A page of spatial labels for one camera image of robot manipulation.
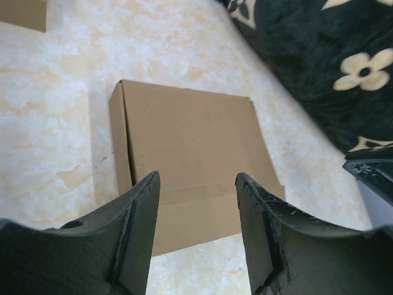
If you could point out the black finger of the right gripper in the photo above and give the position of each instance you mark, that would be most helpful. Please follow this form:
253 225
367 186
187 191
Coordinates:
376 174

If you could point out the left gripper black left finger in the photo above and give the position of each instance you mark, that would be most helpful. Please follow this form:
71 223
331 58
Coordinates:
107 251

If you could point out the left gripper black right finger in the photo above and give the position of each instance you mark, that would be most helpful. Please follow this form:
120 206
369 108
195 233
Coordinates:
289 251

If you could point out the large folded brown cardboard box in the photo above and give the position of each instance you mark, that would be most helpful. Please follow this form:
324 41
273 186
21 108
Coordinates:
31 14

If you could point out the black plush flower-pattern pillow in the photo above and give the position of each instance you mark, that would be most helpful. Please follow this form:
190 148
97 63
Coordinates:
333 57

